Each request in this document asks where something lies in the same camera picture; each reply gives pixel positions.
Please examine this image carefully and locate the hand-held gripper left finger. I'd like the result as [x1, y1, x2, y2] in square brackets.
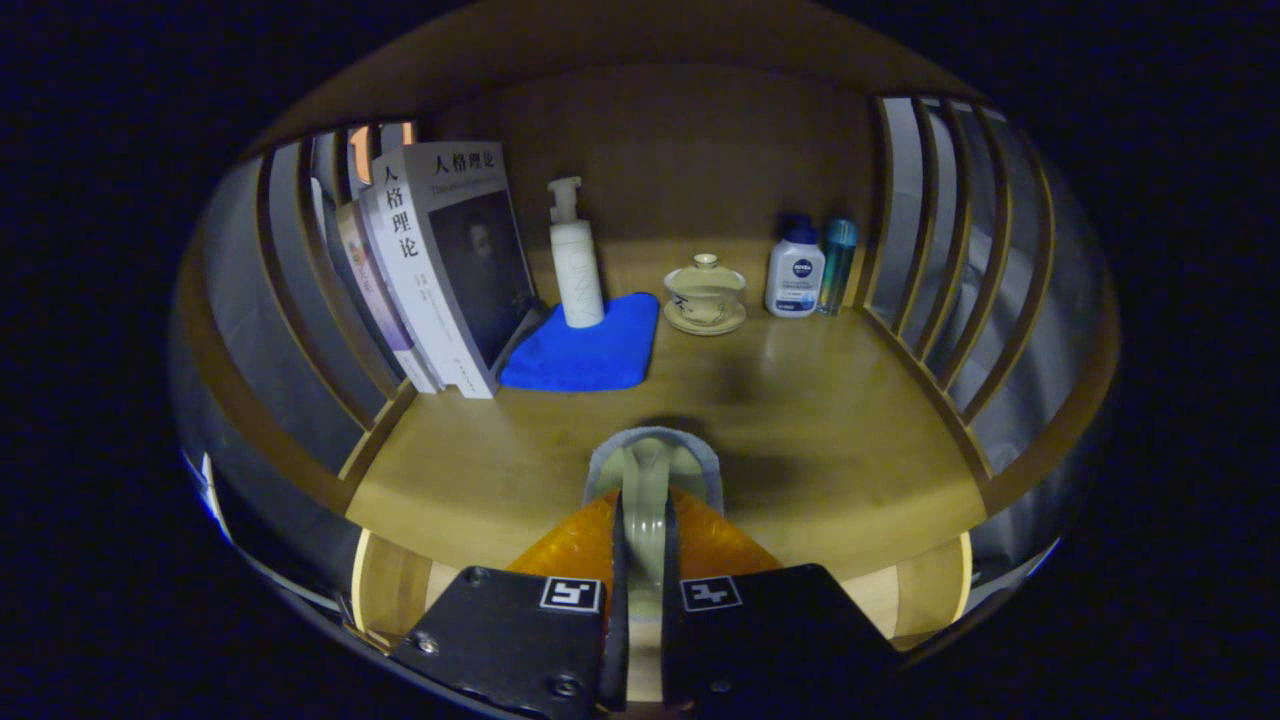
[390, 487, 629, 720]

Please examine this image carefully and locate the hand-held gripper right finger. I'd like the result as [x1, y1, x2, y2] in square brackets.
[662, 487, 901, 716]

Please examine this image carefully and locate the pale green grey scrubbing brush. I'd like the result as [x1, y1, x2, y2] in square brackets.
[583, 425, 725, 616]

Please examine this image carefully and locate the wooden countertop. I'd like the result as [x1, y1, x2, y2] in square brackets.
[345, 235, 991, 586]

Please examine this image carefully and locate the wooden cabinet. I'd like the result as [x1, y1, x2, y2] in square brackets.
[170, 0, 1121, 661]

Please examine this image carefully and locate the blue cloth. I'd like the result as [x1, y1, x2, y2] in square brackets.
[498, 292, 661, 393]

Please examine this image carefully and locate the beige lidded ceramic teacup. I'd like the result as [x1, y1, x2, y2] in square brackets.
[663, 253, 748, 337]

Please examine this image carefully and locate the white pump bottle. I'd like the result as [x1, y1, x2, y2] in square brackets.
[547, 177, 606, 329]

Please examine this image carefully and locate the white lotion bottle blue cap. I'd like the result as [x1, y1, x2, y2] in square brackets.
[764, 213, 827, 319]

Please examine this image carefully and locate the thick grey cover book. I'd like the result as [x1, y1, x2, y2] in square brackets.
[370, 140, 538, 400]

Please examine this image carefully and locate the teal bottle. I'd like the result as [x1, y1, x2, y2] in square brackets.
[816, 217, 859, 317]

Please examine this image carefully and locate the lavender spine book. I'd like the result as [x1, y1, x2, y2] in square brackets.
[335, 197, 443, 395]

